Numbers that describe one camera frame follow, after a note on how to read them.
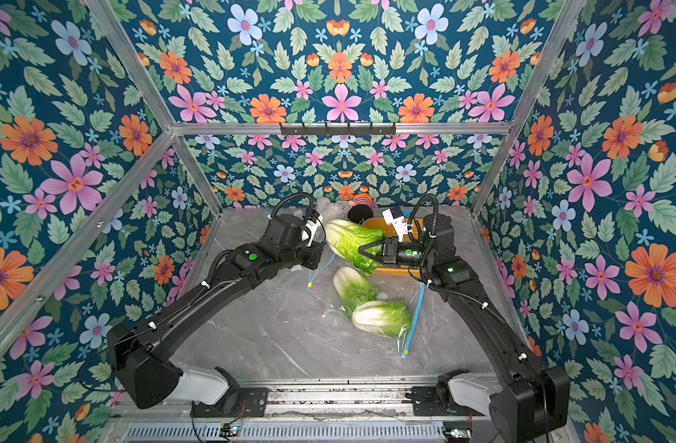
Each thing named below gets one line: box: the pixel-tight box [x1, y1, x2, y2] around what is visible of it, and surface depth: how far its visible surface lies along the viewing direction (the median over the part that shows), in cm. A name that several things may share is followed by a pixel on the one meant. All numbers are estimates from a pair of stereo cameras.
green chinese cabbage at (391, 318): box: [351, 299, 412, 339], surface depth 83 cm
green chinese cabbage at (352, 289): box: [332, 266, 382, 318], surface depth 90 cm
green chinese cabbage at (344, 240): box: [324, 219, 387, 277], surface depth 68 cm
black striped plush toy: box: [347, 185, 375, 225], surface depth 116 cm
